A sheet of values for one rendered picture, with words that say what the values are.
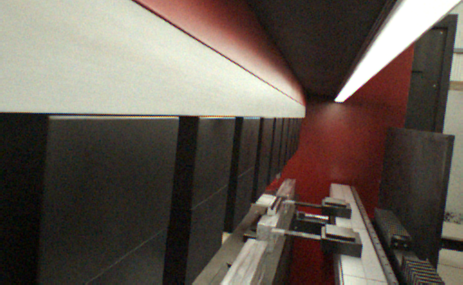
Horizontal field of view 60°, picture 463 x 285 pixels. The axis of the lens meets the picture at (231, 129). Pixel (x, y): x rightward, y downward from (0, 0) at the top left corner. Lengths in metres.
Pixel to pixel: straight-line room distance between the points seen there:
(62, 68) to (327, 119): 2.30
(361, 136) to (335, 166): 0.23
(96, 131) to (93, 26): 0.05
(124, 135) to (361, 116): 2.26
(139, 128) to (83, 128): 0.06
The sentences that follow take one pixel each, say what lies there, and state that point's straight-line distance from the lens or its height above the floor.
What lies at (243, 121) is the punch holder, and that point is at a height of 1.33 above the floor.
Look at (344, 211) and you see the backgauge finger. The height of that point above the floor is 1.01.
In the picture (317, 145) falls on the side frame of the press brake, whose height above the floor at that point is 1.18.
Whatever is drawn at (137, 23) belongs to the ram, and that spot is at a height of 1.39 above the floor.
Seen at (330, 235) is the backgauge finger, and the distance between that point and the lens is 1.17.
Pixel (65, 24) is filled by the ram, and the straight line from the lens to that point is 0.18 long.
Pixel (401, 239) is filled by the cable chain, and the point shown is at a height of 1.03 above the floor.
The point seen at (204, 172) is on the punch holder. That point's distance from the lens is 0.39.
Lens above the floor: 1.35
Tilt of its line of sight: 3 degrees down
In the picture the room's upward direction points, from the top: 6 degrees clockwise
